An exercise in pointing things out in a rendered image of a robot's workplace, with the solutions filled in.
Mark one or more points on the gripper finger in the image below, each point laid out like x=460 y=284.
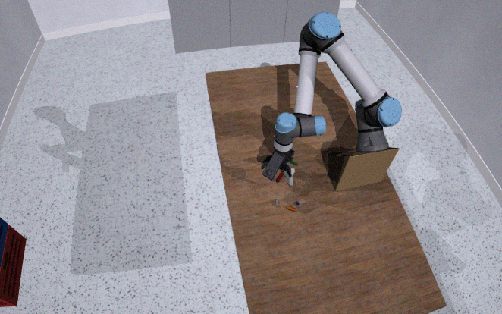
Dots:
x=265 y=162
x=289 y=174

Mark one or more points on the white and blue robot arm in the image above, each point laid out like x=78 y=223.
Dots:
x=374 y=110

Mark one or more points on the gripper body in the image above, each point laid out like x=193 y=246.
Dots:
x=288 y=154

